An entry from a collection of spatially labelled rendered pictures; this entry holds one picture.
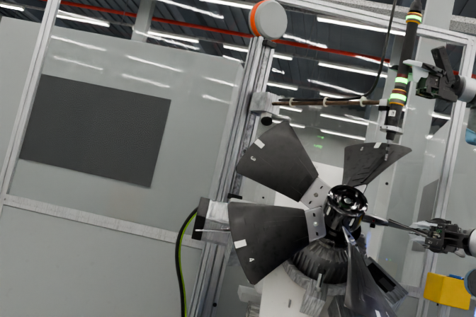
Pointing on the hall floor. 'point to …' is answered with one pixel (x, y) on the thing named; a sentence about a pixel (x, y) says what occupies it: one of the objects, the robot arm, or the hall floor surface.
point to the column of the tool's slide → (203, 288)
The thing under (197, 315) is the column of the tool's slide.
